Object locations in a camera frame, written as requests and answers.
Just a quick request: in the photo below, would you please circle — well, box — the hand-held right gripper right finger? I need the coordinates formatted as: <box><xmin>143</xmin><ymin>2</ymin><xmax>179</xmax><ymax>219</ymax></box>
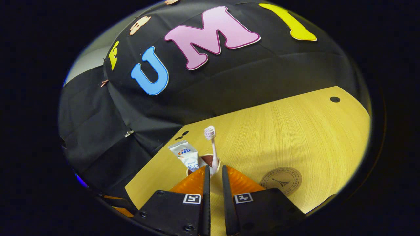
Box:
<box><xmin>222</xmin><ymin>165</ymin><xmax>306</xmax><ymax>236</ymax></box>

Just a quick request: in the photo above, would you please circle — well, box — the wooden desktop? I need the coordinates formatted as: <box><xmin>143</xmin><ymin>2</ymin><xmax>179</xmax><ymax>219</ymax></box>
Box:
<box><xmin>125</xmin><ymin>86</ymin><xmax>372</xmax><ymax>236</ymax></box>

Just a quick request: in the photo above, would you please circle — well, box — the beige cup with handle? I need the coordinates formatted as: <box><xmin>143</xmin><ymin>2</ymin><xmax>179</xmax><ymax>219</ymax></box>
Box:
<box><xmin>186</xmin><ymin>153</ymin><xmax>223</xmax><ymax>184</ymax></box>

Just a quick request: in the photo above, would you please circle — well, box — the pink toothbrush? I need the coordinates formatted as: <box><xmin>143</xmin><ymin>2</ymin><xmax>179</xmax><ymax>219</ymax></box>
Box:
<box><xmin>204</xmin><ymin>126</ymin><xmax>220</xmax><ymax>176</ymax></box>

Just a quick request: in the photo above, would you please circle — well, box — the round cork coaster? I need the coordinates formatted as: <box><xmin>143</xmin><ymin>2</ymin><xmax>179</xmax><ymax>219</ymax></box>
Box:
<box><xmin>260</xmin><ymin>167</ymin><xmax>302</xmax><ymax>196</ymax></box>

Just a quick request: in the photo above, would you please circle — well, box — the black backdrop cloth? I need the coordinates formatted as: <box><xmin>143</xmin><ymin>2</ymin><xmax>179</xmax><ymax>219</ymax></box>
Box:
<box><xmin>59</xmin><ymin>0</ymin><xmax>371</xmax><ymax>210</ymax></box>

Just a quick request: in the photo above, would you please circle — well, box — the white toothpaste tube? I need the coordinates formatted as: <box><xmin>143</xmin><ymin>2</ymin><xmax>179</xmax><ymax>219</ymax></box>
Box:
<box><xmin>168</xmin><ymin>140</ymin><xmax>205</xmax><ymax>172</ymax></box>

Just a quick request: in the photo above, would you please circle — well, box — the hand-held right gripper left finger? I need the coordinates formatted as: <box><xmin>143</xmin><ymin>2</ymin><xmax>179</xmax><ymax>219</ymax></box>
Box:
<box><xmin>136</xmin><ymin>165</ymin><xmax>211</xmax><ymax>236</ymax></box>

